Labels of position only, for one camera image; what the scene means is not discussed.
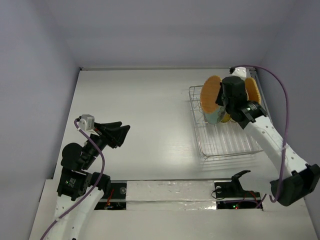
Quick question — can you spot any metal wire dish rack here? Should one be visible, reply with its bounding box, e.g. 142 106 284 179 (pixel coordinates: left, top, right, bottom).
188 85 262 159

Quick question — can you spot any white foam strip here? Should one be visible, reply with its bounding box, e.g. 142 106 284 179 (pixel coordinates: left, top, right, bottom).
125 180 217 211

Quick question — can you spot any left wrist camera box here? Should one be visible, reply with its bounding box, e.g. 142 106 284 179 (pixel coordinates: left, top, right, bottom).
78 114 95 132

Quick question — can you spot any yellow-green woven plate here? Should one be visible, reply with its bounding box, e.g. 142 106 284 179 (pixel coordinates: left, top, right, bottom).
221 112 231 123

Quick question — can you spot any orange wicker plate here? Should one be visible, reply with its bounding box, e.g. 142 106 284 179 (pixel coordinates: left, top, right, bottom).
200 75 222 114
244 77 261 104

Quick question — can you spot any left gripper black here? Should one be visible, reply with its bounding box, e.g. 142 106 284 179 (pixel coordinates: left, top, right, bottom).
82 120 130 168

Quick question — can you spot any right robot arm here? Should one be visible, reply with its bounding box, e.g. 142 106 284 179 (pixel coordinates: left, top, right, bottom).
216 76 320 207

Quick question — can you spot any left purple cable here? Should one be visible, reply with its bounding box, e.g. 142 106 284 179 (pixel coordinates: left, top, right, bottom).
36 118 106 240

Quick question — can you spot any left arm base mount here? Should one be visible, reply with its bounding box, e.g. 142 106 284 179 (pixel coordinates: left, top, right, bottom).
94 181 127 211

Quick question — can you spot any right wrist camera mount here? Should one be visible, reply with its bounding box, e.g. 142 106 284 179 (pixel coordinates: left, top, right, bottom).
229 66 248 80

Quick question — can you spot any teal floral plate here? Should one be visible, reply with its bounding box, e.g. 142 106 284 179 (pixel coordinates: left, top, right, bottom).
203 106 226 125

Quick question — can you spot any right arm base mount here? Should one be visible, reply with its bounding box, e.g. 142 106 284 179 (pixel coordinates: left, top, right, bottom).
211 170 263 210

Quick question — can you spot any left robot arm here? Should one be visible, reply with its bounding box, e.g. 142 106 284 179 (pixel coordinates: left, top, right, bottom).
42 116 130 240

